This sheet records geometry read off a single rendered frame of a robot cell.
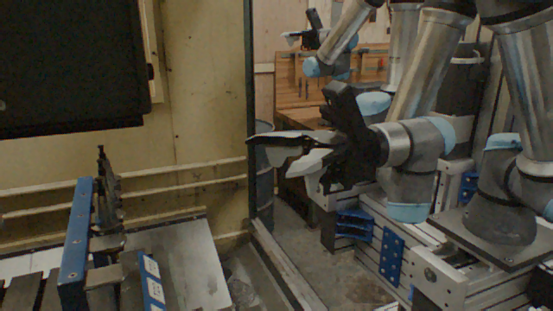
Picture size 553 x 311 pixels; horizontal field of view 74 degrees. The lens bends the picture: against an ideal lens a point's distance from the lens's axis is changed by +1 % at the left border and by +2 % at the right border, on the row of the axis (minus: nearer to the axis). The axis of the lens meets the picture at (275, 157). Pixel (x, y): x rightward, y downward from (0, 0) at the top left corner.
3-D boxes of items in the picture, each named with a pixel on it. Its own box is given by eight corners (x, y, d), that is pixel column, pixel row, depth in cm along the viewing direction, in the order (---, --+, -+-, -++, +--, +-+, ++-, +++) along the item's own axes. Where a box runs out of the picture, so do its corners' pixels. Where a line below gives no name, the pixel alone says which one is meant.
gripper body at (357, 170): (320, 197, 54) (384, 183, 59) (323, 142, 51) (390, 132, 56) (296, 178, 61) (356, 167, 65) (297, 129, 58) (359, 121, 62)
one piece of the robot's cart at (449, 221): (502, 212, 106) (507, 193, 104) (590, 254, 87) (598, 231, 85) (407, 240, 93) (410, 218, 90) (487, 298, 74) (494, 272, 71)
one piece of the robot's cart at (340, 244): (393, 220, 151) (396, 201, 148) (411, 232, 142) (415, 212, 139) (318, 241, 137) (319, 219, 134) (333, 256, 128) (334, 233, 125)
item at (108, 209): (96, 218, 78) (91, 190, 76) (119, 215, 79) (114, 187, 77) (94, 230, 74) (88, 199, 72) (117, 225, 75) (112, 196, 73)
